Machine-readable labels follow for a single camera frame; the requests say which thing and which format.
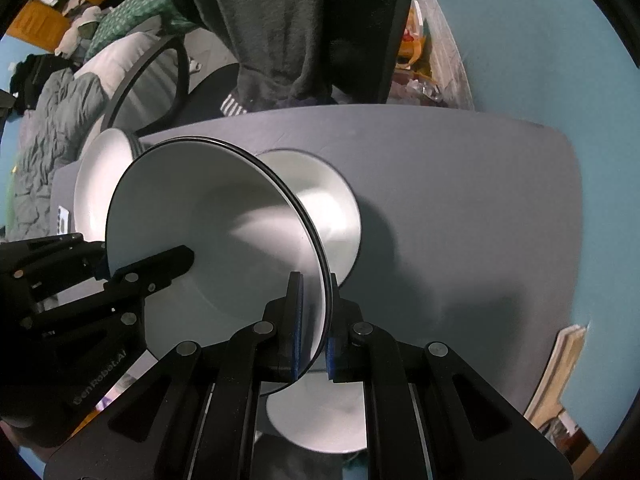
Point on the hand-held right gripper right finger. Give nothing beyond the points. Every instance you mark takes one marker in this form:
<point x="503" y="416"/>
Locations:
<point x="345" y="350"/>

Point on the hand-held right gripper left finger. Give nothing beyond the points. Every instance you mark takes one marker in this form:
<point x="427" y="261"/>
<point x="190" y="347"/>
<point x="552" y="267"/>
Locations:
<point x="297" y="330"/>

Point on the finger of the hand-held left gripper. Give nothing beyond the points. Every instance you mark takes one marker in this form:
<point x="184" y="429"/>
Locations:
<point x="160" y="267"/>
<point x="60" y="255"/>

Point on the white bowl dark rim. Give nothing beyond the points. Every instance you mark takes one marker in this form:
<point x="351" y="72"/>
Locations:
<point x="325" y="210"/>
<point x="315" y="420"/>
<point x="225" y="220"/>

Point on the large white plate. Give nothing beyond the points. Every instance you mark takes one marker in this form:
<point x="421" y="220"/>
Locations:
<point x="95" y="185"/>

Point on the white smartphone with stickers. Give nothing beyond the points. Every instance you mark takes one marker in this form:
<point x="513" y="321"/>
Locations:
<point x="63" y="220"/>

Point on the grey duvet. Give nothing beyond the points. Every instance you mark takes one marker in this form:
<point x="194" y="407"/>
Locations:
<point x="55" y="125"/>

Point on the striped cloth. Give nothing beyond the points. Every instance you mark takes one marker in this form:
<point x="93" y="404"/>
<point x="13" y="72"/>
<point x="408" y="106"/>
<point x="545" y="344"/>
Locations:
<point x="232" y="105"/>

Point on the black clothes pile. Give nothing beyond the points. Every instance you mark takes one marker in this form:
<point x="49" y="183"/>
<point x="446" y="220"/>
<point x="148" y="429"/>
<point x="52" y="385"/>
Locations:
<point x="40" y="72"/>

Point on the cardboard sheets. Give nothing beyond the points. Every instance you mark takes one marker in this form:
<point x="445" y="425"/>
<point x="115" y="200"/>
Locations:
<point x="555" y="375"/>

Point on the pale clothes pile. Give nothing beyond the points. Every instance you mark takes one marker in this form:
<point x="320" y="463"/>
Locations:
<point x="80" y="30"/>

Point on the wooden louvred wardrobe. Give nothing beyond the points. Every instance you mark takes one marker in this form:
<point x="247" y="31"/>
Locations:
<point x="35" y="25"/>

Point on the dark grey fleece robe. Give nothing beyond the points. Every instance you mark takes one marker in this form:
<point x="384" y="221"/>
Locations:
<point x="280" y="25"/>

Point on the colourful plastic bags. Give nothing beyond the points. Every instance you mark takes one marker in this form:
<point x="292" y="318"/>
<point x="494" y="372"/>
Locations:
<point x="412" y="45"/>

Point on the black mesh office chair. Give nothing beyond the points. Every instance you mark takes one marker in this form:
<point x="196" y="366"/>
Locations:
<point x="402" y="35"/>

